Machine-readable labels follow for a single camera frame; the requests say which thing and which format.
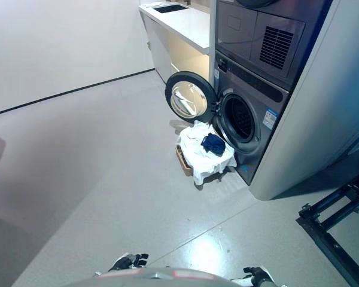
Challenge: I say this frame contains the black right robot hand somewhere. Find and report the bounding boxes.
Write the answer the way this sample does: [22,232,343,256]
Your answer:
[243,266,273,285]

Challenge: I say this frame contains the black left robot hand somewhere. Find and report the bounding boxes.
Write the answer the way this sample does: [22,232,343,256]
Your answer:
[107,252,150,273]

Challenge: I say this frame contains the dark blue garment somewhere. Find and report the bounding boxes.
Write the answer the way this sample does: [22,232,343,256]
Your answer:
[200,133,227,157]

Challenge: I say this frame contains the brown woven laundry basket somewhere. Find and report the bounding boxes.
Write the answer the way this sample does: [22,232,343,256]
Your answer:
[175,142,229,178]

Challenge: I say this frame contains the washing machine drum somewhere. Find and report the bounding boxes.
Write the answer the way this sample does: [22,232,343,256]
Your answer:
[211,49,291,186]

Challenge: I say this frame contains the round washing machine door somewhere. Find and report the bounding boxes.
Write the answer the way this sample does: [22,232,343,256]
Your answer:
[164,71,218,125]

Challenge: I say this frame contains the silver robot torso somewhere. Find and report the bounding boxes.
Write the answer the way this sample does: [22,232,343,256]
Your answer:
[74,267,238,287]

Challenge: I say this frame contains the white cloth garment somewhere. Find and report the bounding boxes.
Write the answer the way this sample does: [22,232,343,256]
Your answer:
[176,120,238,187]

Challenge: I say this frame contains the white energy label sticker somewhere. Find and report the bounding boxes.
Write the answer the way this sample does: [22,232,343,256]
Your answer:
[264,108,278,130]

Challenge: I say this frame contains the light grey appliance cabinet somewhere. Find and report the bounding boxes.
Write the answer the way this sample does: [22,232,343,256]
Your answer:
[208,0,359,201]

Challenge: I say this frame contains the grey dryer with vent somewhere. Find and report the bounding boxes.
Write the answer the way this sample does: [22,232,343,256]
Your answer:
[214,0,306,89]

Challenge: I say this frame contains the white counter cabinet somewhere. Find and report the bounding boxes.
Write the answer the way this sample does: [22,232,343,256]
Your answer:
[138,2,212,85]

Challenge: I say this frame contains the black rectangular sink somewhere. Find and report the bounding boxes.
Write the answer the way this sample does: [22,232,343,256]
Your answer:
[153,3,189,14]

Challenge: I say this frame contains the black metal frame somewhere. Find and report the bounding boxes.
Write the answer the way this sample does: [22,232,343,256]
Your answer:
[296,163,359,269]

